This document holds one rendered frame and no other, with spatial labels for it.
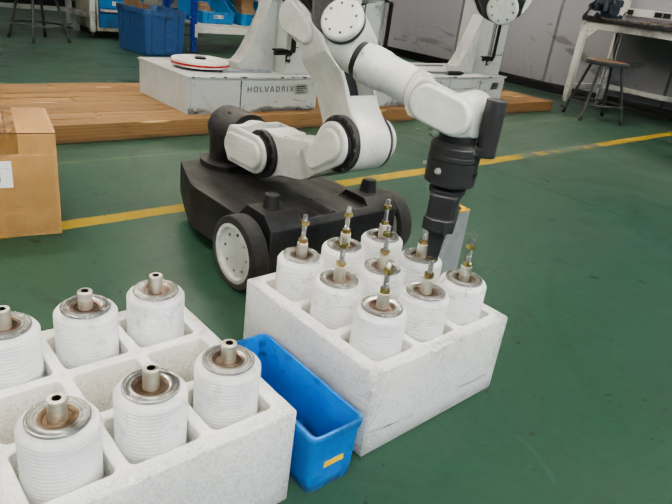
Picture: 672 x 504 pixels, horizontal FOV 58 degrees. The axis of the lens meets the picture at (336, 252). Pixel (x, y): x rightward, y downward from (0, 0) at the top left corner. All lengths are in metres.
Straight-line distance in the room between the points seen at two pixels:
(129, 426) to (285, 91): 2.75
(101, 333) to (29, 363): 0.11
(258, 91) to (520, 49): 4.12
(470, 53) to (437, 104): 3.77
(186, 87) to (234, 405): 2.38
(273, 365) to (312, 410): 0.13
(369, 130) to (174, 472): 0.95
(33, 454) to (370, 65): 0.77
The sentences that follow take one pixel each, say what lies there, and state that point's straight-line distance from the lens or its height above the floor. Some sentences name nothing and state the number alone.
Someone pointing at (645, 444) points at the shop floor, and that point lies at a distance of 1.41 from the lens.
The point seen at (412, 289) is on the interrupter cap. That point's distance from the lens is 1.16.
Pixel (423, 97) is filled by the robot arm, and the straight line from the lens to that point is 1.02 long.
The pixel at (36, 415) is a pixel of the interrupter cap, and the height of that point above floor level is 0.25.
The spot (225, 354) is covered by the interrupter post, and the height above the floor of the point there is 0.27.
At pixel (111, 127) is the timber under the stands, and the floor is 0.06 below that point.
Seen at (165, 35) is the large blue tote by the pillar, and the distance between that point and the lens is 5.61.
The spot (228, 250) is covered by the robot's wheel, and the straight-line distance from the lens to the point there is 1.61.
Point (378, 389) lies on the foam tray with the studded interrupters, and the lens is 1.06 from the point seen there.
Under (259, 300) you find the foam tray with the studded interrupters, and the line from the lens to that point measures 1.25.
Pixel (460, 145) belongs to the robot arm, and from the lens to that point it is 1.03.
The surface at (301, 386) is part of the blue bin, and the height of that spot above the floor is 0.08.
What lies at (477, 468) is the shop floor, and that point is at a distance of 1.19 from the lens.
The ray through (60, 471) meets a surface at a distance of 0.81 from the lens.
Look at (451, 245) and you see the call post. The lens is 1.46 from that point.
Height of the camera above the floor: 0.77
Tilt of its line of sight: 24 degrees down
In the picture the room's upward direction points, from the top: 8 degrees clockwise
